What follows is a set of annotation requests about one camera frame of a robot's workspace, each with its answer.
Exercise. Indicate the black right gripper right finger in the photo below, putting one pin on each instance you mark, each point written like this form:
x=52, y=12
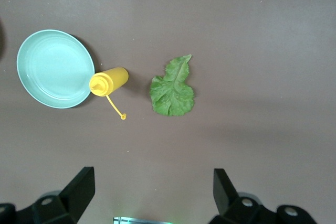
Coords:
x=228, y=203

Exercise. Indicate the mint green plate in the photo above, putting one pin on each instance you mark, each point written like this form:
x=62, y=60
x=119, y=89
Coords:
x=55, y=69

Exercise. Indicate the yellow mustard squeeze bottle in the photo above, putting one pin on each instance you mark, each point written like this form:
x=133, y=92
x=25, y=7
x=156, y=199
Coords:
x=113, y=79

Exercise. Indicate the green lettuce leaf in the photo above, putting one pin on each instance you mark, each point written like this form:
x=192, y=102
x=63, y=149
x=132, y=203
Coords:
x=173, y=93

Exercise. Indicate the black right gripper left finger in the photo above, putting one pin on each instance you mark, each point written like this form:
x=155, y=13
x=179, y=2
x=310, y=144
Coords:
x=76, y=200

